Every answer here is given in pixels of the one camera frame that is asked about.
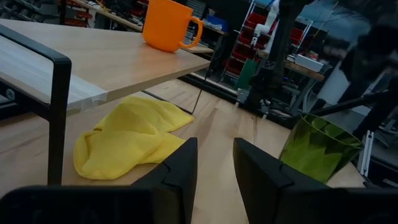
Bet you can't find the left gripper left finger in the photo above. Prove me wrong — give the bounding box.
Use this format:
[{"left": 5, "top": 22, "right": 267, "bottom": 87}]
[{"left": 131, "top": 137, "right": 199, "bottom": 224}]

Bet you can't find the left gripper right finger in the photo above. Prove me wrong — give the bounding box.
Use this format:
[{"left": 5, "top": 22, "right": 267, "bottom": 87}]
[{"left": 233, "top": 137, "right": 331, "bottom": 224}]

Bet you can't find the orange mug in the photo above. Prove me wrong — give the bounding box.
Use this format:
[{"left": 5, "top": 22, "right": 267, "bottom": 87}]
[{"left": 142, "top": 0, "right": 205, "bottom": 54}]

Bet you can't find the black slanted support strut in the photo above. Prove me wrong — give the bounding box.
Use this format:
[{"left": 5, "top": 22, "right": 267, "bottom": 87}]
[{"left": 310, "top": 90, "right": 398, "bottom": 118}]

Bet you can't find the yellow cloth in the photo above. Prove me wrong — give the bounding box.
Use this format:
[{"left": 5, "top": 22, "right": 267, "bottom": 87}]
[{"left": 73, "top": 95, "right": 195, "bottom": 181}]

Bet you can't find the green faceted plastic tumbler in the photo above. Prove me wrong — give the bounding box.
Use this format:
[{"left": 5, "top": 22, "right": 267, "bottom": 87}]
[{"left": 279, "top": 113, "right": 364, "bottom": 184}]

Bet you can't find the white flat box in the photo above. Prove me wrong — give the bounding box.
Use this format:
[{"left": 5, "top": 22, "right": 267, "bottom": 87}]
[{"left": 294, "top": 54, "right": 325, "bottom": 73}]

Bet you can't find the green flat board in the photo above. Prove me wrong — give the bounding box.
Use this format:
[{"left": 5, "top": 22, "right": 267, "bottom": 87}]
[{"left": 235, "top": 58, "right": 259, "bottom": 90}]

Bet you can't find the rack with red bins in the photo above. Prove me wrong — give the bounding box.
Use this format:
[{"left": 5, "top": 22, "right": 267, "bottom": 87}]
[{"left": 223, "top": 0, "right": 313, "bottom": 82}]

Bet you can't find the blue storage bin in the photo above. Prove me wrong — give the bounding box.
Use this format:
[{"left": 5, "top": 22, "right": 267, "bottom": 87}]
[{"left": 206, "top": 15, "right": 230, "bottom": 33}]

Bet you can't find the aluminium extrusion post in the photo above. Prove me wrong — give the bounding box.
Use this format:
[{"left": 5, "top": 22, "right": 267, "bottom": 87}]
[{"left": 356, "top": 129, "right": 375, "bottom": 178}]

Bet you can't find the wooden shelf with black frame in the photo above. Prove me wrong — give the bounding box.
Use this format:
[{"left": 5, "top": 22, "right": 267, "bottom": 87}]
[{"left": 0, "top": 18, "right": 219, "bottom": 186}]

